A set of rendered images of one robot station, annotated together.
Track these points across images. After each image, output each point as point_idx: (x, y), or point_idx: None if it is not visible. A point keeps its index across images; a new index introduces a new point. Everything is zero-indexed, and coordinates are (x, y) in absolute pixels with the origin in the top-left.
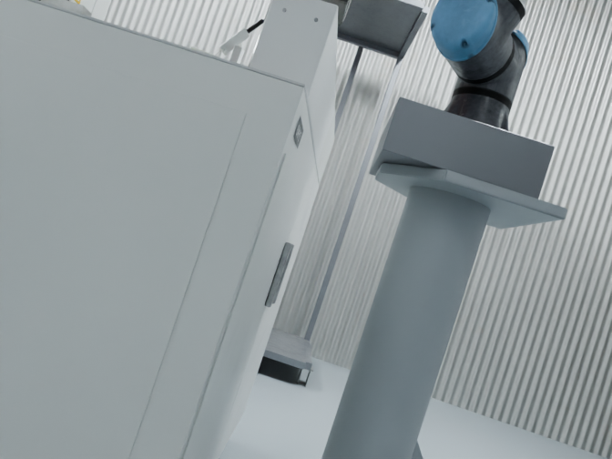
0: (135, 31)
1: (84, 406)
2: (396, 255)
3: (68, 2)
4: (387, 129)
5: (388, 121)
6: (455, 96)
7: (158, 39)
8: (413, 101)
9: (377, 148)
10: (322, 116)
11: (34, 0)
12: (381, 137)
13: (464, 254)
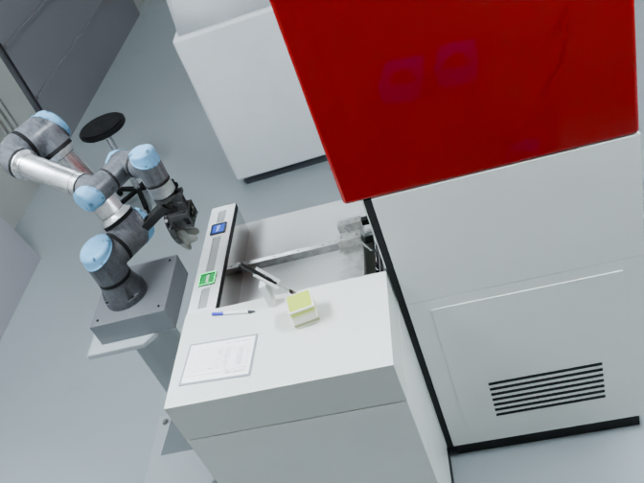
0: (287, 213)
1: None
2: (178, 331)
3: (345, 218)
4: (180, 272)
5: (172, 281)
6: (131, 270)
7: (278, 216)
8: (171, 256)
9: (171, 310)
10: None
11: (323, 204)
12: (168, 304)
13: None
